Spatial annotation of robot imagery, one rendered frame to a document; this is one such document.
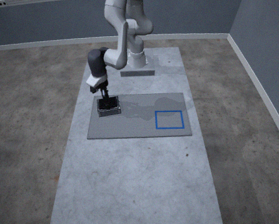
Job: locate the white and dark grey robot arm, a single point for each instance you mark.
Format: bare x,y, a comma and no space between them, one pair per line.
114,12

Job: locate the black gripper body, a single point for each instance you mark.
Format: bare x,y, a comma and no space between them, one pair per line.
103,85

